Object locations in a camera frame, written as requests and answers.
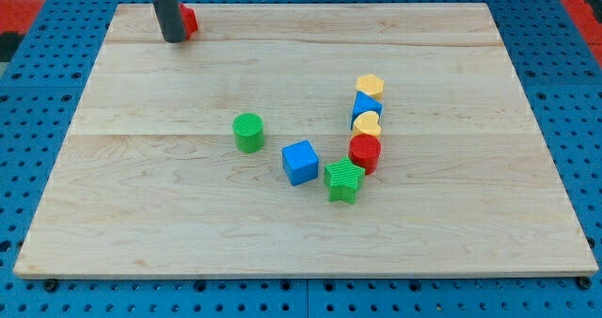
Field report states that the blue cube block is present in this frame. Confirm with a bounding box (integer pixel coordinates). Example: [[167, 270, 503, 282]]
[[281, 140, 319, 185]]

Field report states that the green star block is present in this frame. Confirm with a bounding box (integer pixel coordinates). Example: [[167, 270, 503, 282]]
[[324, 156, 365, 204]]

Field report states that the green cylinder block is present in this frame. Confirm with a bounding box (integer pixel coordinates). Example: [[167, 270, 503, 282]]
[[232, 113, 264, 153]]

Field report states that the red cylinder block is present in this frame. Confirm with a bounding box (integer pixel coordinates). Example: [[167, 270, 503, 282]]
[[348, 135, 382, 175]]

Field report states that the yellow heart block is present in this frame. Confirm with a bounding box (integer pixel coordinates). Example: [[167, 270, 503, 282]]
[[352, 111, 382, 137]]

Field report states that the blue triangle block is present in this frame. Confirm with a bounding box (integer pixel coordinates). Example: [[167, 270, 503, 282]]
[[350, 91, 383, 128]]

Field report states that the yellow hexagon block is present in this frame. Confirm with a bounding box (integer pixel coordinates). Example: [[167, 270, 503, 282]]
[[356, 73, 385, 101]]

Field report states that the light wooden board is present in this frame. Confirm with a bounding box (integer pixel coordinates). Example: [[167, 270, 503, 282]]
[[14, 3, 598, 279]]

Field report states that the red block behind rod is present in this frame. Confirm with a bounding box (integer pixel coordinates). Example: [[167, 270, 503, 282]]
[[179, 3, 199, 40]]

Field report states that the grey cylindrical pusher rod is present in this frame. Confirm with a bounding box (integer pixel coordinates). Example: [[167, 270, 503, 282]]
[[151, 0, 186, 43]]

